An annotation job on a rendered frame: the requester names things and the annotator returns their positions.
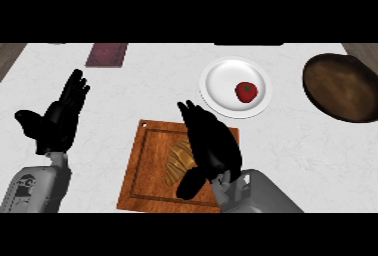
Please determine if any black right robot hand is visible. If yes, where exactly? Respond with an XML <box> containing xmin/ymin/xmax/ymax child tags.
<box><xmin>176</xmin><ymin>99</ymin><xmax>244</xmax><ymax>201</ymax></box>

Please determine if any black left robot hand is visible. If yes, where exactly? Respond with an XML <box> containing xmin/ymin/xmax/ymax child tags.
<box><xmin>13</xmin><ymin>68</ymin><xmax>91</xmax><ymax>156</ymax></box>

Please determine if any golden brown croissant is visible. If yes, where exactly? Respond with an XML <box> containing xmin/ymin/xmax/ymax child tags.
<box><xmin>164</xmin><ymin>136</ymin><xmax>198</xmax><ymax>188</ymax></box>

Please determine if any brown wooden cutting board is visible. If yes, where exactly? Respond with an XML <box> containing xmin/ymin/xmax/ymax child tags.
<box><xmin>115</xmin><ymin>119</ymin><xmax>242</xmax><ymax>214</ymax></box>

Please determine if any dark brown round pan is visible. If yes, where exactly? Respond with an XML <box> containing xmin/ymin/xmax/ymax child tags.
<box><xmin>301</xmin><ymin>52</ymin><xmax>378</xmax><ymax>124</ymax></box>

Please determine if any white round plate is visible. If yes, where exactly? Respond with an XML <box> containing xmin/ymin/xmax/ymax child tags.
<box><xmin>198</xmin><ymin>55</ymin><xmax>273</xmax><ymax>120</ymax></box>

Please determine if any red strawberry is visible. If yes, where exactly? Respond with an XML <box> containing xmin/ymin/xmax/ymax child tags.
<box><xmin>235</xmin><ymin>81</ymin><xmax>260</xmax><ymax>104</ymax></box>

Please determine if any dark red rectangular book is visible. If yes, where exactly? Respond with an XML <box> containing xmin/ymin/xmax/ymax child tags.
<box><xmin>84</xmin><ymin>43</ymin><xmax>130</xmax><ymax>69</ymax></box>

